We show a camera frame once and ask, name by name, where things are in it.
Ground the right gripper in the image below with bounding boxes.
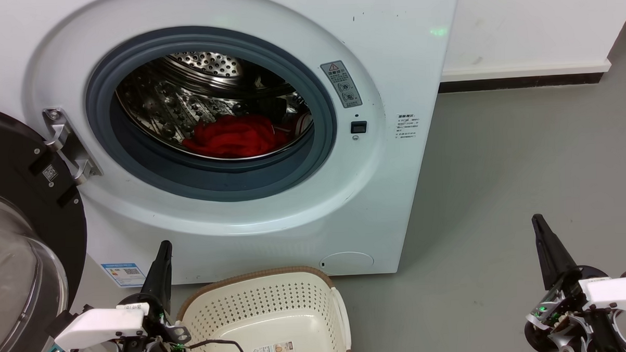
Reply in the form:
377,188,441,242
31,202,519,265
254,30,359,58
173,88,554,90
520,211,626,352

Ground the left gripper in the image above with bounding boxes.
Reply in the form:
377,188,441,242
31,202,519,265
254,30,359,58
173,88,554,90
112,240,192,352

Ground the cream perforated laundry basket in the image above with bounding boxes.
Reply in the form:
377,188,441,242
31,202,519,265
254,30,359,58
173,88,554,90
174,265,352,352

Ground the stainless steel washing machine drum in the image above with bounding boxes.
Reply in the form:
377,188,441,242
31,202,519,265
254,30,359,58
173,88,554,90
114,47,315,165

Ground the black round washer door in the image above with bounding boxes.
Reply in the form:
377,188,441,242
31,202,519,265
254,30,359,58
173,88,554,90
0,100,92,352

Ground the blue energy label sticker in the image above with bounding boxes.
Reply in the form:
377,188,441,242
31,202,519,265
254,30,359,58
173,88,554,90
101,262,147,288

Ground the grey rubber door gasket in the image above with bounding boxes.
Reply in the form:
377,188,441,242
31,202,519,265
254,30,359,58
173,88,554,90
83,21,340,207

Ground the silver metal door hinge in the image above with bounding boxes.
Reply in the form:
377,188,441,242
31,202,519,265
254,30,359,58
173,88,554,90
43,106,104,187

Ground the white front-load washing machine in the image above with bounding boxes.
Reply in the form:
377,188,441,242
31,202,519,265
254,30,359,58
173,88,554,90
0,0,470,292

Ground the round drain filter cover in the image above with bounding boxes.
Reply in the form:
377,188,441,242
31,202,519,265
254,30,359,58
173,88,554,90
318,251,375,276

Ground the white and black baseboard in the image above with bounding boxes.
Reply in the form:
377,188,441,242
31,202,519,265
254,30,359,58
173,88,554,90
437,59,614,94

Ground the small white text sticker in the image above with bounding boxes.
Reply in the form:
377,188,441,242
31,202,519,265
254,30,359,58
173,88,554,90
396,114,420,140

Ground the white red striped garment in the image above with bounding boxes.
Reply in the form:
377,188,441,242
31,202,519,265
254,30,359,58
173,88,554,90
274,112,315,141

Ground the grey warning sticker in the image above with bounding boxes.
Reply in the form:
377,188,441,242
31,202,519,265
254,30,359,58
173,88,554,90
320,60,363,109

